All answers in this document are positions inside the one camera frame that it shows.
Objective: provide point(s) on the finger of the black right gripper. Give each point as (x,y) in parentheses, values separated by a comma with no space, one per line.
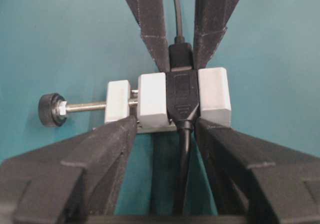
(211,18)
(149,15)

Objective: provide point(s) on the white clamp vise with screw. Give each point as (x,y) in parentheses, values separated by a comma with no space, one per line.
(148,103)

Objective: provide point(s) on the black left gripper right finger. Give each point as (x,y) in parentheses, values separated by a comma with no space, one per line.
(267,182)

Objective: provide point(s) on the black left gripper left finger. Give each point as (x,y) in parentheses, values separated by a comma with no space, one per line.
(70,179)

